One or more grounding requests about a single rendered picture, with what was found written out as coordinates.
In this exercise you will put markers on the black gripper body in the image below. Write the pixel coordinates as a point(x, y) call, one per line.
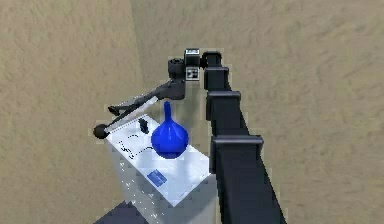
point(176, 80)

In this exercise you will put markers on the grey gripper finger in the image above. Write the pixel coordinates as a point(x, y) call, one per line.
point(130, 115)
point(133, 102)

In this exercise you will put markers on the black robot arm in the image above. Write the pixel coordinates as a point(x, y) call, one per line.
point(233, 160)

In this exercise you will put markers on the blue vase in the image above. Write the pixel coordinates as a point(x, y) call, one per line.
point(169, 136)

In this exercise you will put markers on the small black object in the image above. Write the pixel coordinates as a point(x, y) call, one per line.
point(143, 125)

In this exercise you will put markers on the blue card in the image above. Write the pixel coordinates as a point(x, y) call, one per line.
point(156, 178)

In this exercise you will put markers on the dark blue furniture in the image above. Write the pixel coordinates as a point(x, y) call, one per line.
point(121, 215)

